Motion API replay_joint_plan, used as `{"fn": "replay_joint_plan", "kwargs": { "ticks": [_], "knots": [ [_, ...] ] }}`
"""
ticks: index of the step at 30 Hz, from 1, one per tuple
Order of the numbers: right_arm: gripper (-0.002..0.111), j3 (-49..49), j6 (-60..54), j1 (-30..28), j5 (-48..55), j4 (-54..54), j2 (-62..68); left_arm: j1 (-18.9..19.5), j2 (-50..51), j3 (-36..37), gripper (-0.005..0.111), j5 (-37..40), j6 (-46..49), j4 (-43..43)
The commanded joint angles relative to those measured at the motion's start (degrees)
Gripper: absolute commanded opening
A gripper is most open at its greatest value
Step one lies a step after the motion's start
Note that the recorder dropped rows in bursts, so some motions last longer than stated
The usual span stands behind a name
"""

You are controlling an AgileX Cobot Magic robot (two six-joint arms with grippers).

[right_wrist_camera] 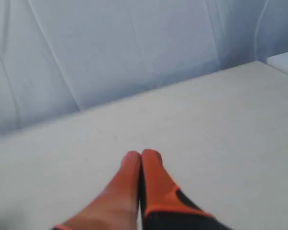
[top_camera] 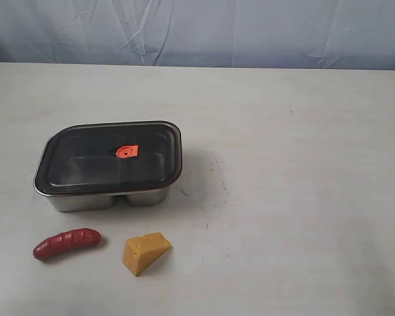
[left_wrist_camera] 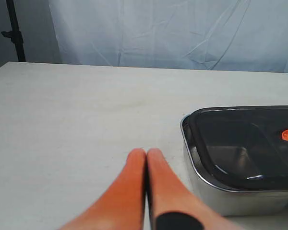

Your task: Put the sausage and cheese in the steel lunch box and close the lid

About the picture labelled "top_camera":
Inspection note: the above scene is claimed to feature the dark transparent box lid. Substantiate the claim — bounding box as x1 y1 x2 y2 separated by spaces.
34 120 184 197

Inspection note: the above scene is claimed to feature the stainless steel lunch box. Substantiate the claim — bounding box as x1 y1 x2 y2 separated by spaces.
33 121 184 213

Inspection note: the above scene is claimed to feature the yellow toy cheese wedge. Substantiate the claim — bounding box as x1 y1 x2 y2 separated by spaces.
122 232 172 277

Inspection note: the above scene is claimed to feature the red toy sausage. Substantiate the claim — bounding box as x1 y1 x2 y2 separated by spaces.
32 228 101 261

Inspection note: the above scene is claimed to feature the grey-blue backdrop cloth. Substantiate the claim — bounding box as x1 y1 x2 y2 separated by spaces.
0 1 395 70

